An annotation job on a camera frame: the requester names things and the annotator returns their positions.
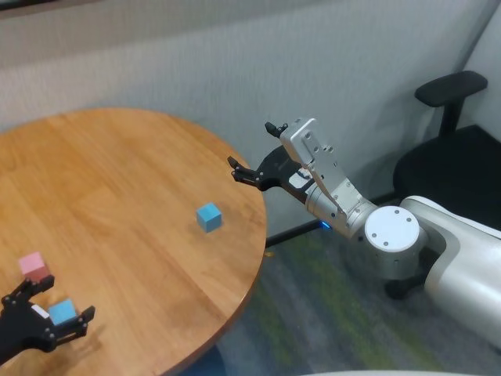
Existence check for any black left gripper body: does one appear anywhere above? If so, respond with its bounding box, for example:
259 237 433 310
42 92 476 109
0 302 55 362

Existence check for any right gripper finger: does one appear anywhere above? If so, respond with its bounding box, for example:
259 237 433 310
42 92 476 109
265 121 290 139
226 156 260 186

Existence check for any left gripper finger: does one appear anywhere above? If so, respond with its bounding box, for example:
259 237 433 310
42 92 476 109
49 306 96 349
2 275 55 309

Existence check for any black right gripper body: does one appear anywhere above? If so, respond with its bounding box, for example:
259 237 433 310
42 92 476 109
256 146 315 204

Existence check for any blue wooden cube block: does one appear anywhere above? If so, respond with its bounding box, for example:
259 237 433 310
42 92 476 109
48 299 77 327
196 202 223 234

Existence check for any pink wooden cube block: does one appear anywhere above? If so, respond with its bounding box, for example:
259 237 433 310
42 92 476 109
18 251 50 283

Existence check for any black partition base bar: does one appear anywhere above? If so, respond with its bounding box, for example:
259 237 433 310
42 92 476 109
265 193 402 248

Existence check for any black office chair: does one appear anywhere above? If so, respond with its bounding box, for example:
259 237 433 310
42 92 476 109
384 70 501 302

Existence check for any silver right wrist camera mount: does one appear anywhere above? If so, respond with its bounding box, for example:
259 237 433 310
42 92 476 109
279 117 349 216

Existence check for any dark table pedestal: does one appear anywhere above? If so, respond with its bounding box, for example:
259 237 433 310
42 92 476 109
194 344 226 376

